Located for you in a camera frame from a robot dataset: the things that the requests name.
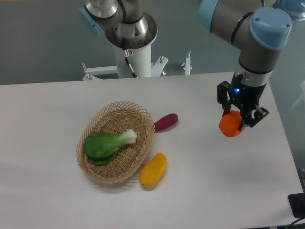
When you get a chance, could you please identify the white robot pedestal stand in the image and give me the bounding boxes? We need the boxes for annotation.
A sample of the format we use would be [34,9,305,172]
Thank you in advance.
[81,16,193,81]

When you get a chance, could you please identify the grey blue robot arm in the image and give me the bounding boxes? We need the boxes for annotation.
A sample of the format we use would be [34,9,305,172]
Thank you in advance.
[79,0,292,130]

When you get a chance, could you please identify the orange fruit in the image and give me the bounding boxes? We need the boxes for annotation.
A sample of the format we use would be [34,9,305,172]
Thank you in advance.
[219,110,243,137]

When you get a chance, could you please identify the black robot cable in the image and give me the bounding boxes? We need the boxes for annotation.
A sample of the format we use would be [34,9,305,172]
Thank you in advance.
[122,38,139,78]

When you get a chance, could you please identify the yellow mango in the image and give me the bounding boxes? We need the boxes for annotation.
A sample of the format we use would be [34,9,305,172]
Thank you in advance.
[139,152,167,188]

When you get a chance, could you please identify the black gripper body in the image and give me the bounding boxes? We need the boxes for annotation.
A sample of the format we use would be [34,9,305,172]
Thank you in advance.
[228,74,266,112]

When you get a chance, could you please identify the black device at edge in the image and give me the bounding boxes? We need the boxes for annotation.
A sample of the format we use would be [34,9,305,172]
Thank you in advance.
[288,193,305,218]

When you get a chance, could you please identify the green bok choy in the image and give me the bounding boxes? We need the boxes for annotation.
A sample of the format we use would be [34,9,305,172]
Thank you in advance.
[83,129,137,166]

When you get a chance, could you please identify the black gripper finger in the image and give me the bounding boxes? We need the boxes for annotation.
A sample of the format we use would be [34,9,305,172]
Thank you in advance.
[217,81,232,117]
[239,104,269,130]

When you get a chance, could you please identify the purple sweet potato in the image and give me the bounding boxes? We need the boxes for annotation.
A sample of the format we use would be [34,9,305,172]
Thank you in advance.
[154,113,179,132]

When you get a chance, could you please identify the woven wicker basket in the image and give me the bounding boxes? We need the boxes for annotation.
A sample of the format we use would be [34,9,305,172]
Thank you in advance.
[76,101,154,184]

